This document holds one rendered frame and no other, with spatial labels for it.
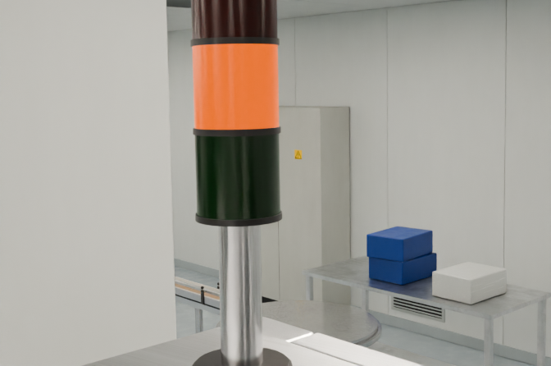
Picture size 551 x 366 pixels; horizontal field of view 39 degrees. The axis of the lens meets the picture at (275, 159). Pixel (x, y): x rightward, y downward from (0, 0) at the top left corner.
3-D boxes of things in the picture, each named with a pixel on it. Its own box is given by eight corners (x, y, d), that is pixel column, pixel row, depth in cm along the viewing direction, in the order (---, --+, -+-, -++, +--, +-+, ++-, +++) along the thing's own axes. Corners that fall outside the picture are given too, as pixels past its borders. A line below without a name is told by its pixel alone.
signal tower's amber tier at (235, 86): (230, 132, 42) (228, 40, 41) (177, 130, 45) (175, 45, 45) (296, 127, 45) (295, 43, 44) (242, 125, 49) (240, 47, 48)
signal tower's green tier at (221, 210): (232, 225, 42) (230, 135, 42) (179, 214, 46) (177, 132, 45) (298, 213, 45) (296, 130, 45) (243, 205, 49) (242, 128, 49)
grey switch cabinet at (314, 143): (320, 324, 740) (317, 107, 720) (239, 299, 828) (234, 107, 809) (351, 314, 768) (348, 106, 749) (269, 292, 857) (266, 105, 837)
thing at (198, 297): (246, 313, 490) (246, 290, 488) (227, 319, 479) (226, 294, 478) (6, 237, 756) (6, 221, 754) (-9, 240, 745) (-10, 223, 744)
